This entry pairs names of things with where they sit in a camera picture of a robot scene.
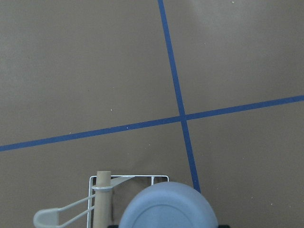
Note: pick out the white wire cup holder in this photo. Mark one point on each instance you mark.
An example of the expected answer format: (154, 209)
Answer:
(98, 202)

